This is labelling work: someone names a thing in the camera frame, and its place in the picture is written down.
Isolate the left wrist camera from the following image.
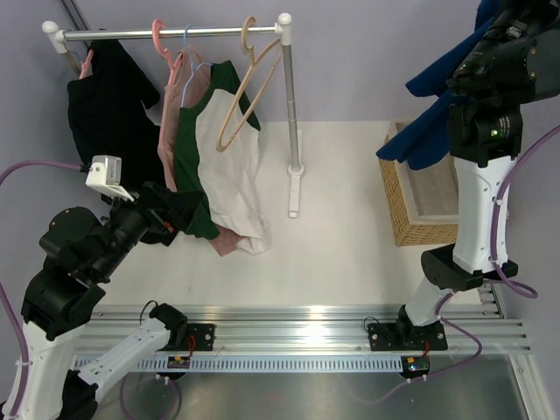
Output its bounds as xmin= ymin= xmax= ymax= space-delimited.
xmin=86 ymin=155 xmax=135 ymax=202

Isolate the black t shirt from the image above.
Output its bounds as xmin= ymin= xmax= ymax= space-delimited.
xmin=66 ymin=29 xmax=180 ymax=247

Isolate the pink shirt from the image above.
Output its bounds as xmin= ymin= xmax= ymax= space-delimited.
xmin=157 ymin=47 xmax=246 ymax=258

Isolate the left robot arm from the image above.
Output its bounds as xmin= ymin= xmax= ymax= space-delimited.
xmin=3 ymin=183 xmax=204 ymax=419

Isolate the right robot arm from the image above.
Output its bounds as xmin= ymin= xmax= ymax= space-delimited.
xmin=385 ymin=1 xmax=559 ymax=351

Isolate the slotted cable duct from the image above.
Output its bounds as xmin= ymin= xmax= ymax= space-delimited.
xmin=73 ymin=354 xmax=403 ymax=373

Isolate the wooden hanger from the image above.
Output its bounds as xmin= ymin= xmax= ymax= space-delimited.
xmin=215 ymin=16 xmax=284 ymax=153

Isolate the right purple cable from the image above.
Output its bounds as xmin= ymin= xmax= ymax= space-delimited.
xmin=489 ymin=124 xmax=560 ymax=299

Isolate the aluminium mounting rail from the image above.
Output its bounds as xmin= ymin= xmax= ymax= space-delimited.
xmin=78 ymin=286 xmax=531 ymax=355

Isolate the green and white shirt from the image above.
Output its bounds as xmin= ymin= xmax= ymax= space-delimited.
xmin=173 ymin=60 xmax=268 ymax=255

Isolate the purple cable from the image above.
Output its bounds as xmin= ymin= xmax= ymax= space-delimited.
xmin=489 ymin=124 xmax=560 ymax=299
xmin=0 ymin=160 xmax=88 ymax=417

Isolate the pink hanger under black shirt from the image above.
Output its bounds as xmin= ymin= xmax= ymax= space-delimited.
xmin=79 ymin=48 xmax=95 ymax=80

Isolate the blue t shirt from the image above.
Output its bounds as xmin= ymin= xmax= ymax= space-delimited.
xmin=376 ymin=1 xmax=501 ymax=171

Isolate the light blue wire hanger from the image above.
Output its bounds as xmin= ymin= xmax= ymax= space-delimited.
xmin=181 ymin=24 xmax=212 ymax=107

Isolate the wicker basket with liner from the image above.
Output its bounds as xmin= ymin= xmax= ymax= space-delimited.
xmin=377 ymin=121 xmax=511 ymax=247

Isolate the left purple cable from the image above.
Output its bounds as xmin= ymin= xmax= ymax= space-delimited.
xmin=0 ymin=160 xmax=88 ymax=417

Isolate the metal clothes rack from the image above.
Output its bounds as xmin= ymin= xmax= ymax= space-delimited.
xmin=42 ymin=12 xmax=305 ymax=219

